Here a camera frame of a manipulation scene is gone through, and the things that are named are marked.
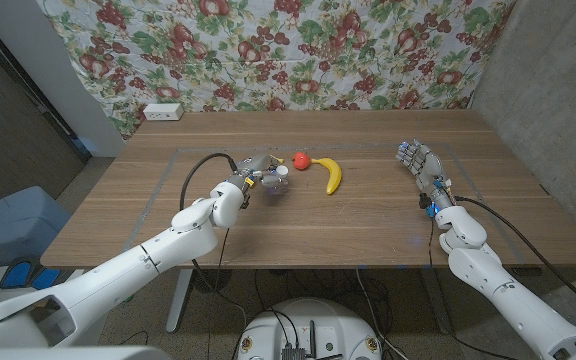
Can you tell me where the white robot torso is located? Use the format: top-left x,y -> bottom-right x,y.
0,345 -> 172,360

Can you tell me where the red apple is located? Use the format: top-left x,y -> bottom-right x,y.
291,151 -> 313,172

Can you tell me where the round black floor disc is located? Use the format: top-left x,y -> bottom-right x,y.
191,268 -> 233,294

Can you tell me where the grey floor cable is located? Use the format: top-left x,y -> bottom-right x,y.
355,267 -> 412,360

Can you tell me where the white power outlet box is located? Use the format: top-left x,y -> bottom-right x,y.
142,103 -> 185,122

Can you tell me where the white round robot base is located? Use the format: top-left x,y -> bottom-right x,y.
237,298 -> 383,360

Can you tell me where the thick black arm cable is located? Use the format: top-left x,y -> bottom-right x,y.
179,152 -> 249,326
455,195 -> 576,321

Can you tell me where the thin black left wrist cable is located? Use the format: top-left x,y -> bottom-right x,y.
207,227 -> 232,360

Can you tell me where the floral fruit print backdrop cloth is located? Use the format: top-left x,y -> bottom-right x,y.
37,0 -> 517,141

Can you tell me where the grey table leg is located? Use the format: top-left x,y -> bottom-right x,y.
420,267 -> 455,335
165,269 -> 194,335

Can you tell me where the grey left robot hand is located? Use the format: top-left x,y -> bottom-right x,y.
235,153 -> 289,190

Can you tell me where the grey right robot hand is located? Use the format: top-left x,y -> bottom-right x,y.
395,139 -> 448,194

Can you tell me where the grey-blue plastic bin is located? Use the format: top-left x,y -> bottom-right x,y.
0,185 -> 72,269

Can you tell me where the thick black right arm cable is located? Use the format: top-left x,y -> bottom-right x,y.
455,195 -> 576,321

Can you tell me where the clear medicine bottle white cap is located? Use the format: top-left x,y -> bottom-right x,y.
266,164 -> 291,194

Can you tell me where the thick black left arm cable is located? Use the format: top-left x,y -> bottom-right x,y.
179,152 -> 249,326

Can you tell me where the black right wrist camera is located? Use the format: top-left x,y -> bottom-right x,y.
418,192 -> 439,219

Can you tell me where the blue foot pedal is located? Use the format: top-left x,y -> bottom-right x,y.
0,257 -> 34,290
30,267 -> 63,291

